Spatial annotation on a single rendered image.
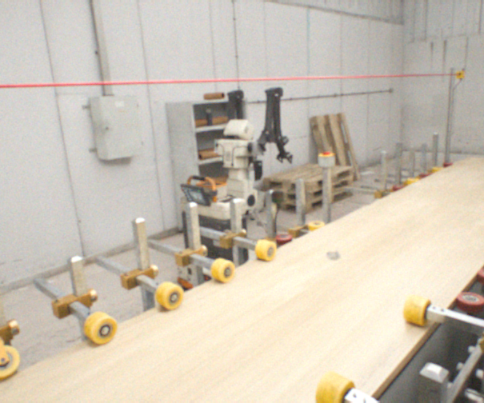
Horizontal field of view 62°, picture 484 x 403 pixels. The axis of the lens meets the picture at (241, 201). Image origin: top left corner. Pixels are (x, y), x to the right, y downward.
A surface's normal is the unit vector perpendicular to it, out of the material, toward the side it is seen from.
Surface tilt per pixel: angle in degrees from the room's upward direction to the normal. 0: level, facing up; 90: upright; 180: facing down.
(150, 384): 0
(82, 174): 90
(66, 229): 90
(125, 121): 90
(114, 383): 0
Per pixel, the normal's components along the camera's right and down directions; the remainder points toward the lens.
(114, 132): 0.72, 0.13
